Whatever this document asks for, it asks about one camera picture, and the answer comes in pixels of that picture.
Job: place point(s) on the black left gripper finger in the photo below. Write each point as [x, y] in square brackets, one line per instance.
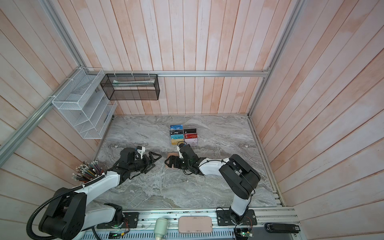
[148, 167]
[154, 156]

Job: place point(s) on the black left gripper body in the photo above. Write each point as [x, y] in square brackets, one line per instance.
[137, 165]

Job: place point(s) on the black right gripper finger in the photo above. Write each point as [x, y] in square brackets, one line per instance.
[172, 164]
[169, 158]

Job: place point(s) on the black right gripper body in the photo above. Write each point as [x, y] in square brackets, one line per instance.
[185, 164]

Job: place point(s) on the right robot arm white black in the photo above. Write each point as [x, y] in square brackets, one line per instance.
[238, 174]

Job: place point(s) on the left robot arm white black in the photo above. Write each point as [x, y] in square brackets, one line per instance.
[65, 215]

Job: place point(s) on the gold credit card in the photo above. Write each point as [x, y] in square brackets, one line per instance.
[175, 142]

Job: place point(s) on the teal credit card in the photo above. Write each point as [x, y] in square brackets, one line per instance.
[179, 137]

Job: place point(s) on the red credit card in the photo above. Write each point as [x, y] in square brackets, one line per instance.
[191, 136]

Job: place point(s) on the black credit card left column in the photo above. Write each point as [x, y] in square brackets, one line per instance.
[176, 132]

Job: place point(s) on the black credit card column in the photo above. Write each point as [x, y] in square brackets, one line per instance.
[190, 131]
[176, 132]

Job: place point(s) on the black credit card right column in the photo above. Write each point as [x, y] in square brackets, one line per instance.
[190, 131]

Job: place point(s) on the bundle of coloured pens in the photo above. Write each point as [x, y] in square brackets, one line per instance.
[87, 171]

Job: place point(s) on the pink rectangular case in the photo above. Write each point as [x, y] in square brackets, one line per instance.
[195, 224]

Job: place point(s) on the black mesh basket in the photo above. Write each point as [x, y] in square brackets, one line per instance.
[131, 87]

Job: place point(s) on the black stapler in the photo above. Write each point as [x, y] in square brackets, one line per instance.
[279, 228]

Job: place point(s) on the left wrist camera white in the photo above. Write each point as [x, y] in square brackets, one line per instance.
[139, 153]

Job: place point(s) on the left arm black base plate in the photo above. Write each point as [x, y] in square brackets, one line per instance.
[125, 220]

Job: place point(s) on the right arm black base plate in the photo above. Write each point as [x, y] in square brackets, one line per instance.
[229, 218]

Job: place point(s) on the white wire mesh shelf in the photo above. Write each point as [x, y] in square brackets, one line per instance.
[85, 105]

